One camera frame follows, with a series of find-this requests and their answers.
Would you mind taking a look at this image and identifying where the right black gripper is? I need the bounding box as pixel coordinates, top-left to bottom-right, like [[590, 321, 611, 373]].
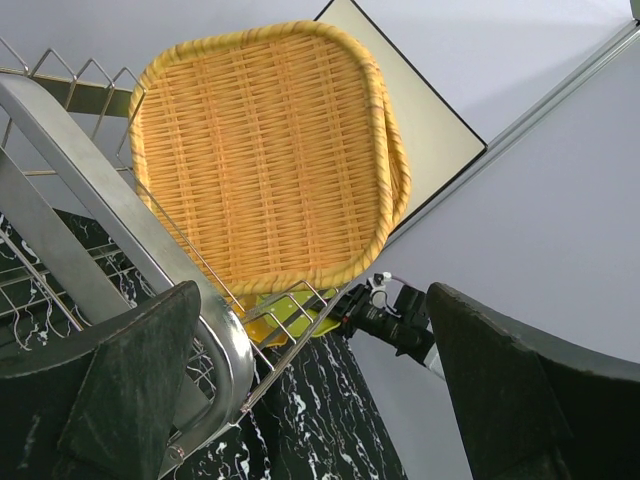
[[332, 284, 398, 345]]

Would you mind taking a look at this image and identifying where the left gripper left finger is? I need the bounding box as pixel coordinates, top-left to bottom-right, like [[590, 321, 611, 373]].
[[1, 281, 201, 479]]

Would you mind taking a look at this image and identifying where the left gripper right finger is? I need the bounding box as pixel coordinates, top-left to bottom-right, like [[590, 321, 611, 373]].
[[427, 283, 639, 479]]

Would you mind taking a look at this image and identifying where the green polka dot plate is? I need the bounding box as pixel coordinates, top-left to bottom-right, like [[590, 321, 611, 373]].
[[261, 289, 336, 340]]

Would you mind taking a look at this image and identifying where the orange polka dot plate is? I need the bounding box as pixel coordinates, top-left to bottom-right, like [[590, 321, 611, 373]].
[[233, 295, 289, 348]]

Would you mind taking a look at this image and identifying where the woven wicker tray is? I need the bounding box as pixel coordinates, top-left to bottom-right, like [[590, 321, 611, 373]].
[[129, 21, 394, 296], [383, 89, 411, 227]]

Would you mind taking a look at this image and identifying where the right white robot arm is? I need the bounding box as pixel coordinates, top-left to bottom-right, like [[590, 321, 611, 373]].
[[327, 284, 444, 378]]

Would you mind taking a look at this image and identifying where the stainless steel dish rack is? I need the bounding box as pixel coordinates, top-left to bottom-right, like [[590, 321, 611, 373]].
[[1, 66, 344, 475]]

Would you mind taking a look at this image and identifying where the cream black-rimmed square plate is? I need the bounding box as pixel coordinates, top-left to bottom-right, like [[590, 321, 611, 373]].
[[316, 0, 487, 225]]

